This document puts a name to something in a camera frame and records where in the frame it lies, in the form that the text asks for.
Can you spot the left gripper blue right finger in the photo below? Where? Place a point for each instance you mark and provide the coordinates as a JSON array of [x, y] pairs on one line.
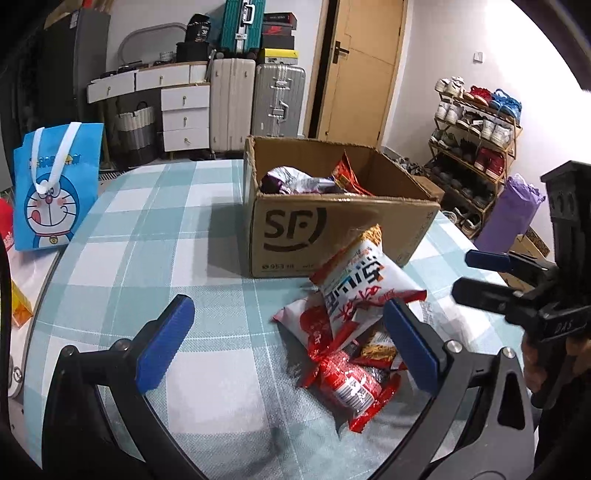
[[478, 422]]

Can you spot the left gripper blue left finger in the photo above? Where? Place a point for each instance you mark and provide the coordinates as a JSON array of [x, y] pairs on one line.
[[98, 422]]

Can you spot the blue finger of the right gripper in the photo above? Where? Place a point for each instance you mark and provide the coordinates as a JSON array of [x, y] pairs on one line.
[[517, 264], [485, 296]]

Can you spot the orange stick snack bag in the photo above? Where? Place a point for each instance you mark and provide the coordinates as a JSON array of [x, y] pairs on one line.
[[379, 351]]

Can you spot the small red snack packet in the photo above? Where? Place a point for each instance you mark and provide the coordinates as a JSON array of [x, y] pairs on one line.
[[362, 391]]

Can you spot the white red noodle snack bag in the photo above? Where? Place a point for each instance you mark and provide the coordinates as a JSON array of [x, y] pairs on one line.
[[358, 281]]

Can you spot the white red balloon glue packet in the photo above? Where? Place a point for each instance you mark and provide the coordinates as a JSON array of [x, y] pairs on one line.
[[323, 333]]

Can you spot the purple silver snack bag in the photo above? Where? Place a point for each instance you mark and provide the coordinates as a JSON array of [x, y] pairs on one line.
[[286, 180]]

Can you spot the person right hand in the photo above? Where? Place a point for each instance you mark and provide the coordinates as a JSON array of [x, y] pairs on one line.
[[535, 374]]

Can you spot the purple plastic bag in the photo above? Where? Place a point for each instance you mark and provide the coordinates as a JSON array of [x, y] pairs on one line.
[[512, 215]]

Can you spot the small cardboard box on floor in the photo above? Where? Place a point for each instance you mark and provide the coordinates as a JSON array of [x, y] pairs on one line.
[[431, 188]]

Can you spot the shoe rack with shoes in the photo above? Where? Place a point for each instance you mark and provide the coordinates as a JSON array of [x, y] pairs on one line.
[[473, 147]]

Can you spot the yellow snack box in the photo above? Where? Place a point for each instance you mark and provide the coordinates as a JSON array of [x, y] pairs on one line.
[[22, 310]]

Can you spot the plaid table cloth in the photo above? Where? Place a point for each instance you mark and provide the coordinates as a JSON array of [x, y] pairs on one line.
[[231, 396]]

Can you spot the SF cardboard box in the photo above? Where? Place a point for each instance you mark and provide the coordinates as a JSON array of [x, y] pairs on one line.
[[293, 235]]

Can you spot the wooden door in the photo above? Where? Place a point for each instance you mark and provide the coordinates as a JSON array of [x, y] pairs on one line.
[[362, 70]]

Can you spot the blue Doraemon tote bag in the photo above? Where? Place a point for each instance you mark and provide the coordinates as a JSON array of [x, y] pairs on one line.
[[56, 183]]

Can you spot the silver suitcase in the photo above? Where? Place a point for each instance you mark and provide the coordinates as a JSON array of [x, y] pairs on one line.
[[278, 97]]

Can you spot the stacked shoe boxes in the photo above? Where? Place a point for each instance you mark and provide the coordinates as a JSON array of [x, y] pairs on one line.
[[277, 40]]

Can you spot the woven laundry basket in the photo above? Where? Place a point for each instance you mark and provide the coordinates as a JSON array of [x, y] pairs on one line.
[[136, 134]]

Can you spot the beige suitcase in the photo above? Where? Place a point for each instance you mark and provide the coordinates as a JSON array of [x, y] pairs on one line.
[[230, 113]]

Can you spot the teal suitcase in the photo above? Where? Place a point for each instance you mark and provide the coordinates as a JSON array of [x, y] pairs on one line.
[[242, 26]]

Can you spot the white drawer desk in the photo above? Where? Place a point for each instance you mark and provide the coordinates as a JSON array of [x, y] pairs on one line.
[[179, 93]]

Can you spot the black refrigerator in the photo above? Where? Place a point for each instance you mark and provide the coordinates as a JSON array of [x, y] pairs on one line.
[[58, 65]]

